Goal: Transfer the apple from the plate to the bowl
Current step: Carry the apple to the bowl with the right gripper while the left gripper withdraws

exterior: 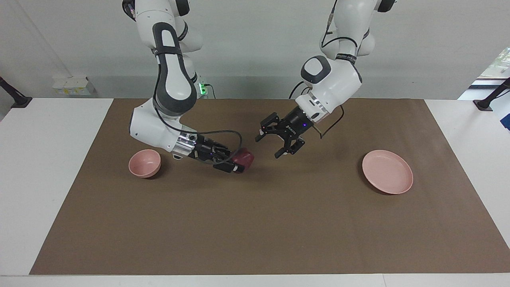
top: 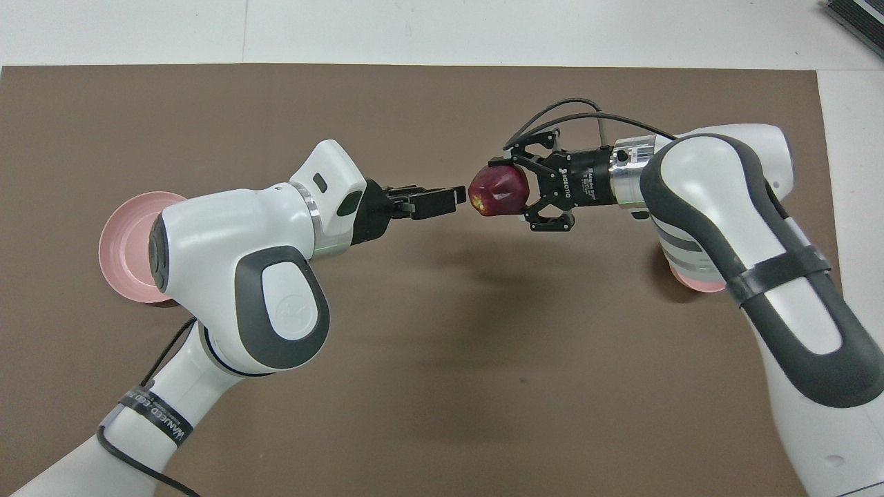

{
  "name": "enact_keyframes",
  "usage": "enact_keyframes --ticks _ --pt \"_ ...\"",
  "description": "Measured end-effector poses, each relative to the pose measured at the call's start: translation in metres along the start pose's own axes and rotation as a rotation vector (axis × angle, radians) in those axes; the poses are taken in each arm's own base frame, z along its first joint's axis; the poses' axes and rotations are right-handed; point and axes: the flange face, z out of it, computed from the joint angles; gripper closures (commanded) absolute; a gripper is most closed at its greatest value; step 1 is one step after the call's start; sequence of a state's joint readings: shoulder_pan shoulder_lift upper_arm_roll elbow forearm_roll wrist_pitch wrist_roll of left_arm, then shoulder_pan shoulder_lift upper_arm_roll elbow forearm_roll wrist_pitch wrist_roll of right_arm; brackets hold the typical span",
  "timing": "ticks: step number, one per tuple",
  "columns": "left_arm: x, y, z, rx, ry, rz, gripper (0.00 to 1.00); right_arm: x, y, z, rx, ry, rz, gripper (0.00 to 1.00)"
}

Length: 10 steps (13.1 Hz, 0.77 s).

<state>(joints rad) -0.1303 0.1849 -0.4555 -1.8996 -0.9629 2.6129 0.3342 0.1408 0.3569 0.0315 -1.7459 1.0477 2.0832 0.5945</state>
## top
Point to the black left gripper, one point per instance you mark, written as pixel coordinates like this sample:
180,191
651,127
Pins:
373,210

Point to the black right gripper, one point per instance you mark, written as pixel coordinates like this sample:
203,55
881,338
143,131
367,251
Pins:
583,177

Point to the dark red apple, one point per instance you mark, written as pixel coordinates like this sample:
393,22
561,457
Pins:
498,190

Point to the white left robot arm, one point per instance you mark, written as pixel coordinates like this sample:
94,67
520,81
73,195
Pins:
235,262

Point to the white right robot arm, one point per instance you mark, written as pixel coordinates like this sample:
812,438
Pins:
746,228

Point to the pink bowl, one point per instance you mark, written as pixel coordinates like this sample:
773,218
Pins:
697,283

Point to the pink plate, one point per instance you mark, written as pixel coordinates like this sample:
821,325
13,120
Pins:
124,241

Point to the brown table mat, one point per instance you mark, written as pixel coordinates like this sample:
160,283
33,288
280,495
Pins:
442,345

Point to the grey ribbed device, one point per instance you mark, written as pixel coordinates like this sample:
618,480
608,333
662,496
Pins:
856,19

